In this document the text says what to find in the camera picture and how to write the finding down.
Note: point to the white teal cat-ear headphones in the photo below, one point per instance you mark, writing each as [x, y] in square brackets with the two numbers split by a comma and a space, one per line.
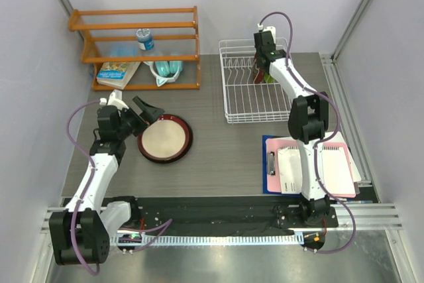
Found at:
[165, 72]

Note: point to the white wire dish rack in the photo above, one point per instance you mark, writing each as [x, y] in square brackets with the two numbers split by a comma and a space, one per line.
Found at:
[244, 101]

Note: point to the small brown rimmed plate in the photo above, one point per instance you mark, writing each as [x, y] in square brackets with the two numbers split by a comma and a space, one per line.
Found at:
[257, 73]

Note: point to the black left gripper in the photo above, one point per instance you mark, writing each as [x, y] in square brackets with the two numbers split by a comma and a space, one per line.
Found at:
[149, 114]

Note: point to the pink paper sheet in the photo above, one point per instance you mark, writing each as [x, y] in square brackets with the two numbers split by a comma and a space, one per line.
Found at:
[275, 163]

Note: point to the clear water bottle blue cap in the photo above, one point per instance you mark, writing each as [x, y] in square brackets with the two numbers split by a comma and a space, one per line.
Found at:
[146, 42]

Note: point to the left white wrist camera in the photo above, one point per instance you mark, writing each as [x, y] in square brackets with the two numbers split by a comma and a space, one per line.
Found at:
[115, 99]

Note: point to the green plastic plate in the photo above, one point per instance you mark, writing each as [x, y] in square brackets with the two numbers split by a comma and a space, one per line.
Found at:
[268, 78]

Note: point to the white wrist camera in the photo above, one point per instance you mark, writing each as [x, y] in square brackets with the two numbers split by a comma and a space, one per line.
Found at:
[115, 99]
[271, 29]

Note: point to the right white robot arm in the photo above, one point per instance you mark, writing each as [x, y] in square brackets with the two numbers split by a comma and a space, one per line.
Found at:
[307, 124]

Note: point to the white printed manual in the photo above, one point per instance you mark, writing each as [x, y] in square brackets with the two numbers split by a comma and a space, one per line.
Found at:
[289, 167]

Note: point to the aluminium front rail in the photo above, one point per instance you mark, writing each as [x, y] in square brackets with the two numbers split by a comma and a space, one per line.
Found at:
[368, 217]

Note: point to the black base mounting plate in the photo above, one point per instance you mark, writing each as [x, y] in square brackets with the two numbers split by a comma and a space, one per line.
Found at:
[239, 216]

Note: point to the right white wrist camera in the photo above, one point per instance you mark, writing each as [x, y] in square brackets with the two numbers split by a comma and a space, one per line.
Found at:
[271, 29]

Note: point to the orange wooden shelf rack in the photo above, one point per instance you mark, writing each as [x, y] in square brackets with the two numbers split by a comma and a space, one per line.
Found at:
[109, 36]

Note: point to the paperback book with blue cover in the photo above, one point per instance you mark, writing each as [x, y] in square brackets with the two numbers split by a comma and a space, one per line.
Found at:
[117, 74]

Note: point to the blue clipboard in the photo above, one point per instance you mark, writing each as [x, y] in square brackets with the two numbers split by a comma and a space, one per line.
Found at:
[265, 163]

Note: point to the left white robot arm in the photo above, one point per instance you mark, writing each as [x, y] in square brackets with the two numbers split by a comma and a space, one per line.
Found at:
[82, 231]

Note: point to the white slotted cable duct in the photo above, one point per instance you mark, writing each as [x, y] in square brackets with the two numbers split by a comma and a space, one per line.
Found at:
[176, 241]

